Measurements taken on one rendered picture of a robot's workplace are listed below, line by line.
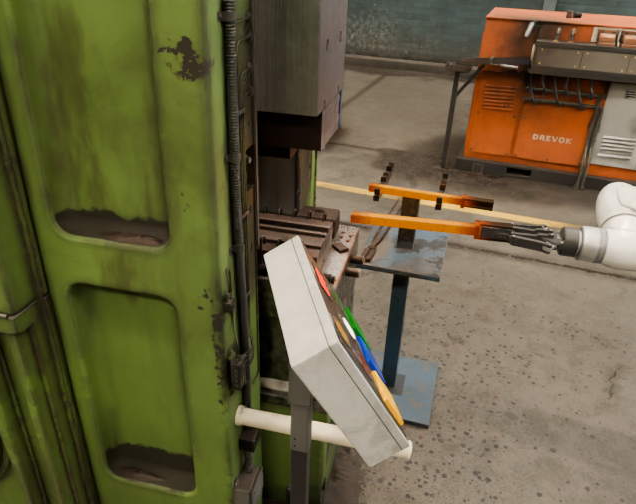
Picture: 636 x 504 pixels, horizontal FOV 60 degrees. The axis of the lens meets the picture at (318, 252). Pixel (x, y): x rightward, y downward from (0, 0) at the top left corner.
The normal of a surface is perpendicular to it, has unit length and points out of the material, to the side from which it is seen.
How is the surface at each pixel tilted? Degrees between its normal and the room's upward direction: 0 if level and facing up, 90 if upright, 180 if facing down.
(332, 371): 90
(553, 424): 0
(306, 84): 90
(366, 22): 92
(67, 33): 89
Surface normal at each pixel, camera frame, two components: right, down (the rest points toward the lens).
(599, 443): 0.04, -0.88
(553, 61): -0.35, 0.44
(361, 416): 0.20, 0.48
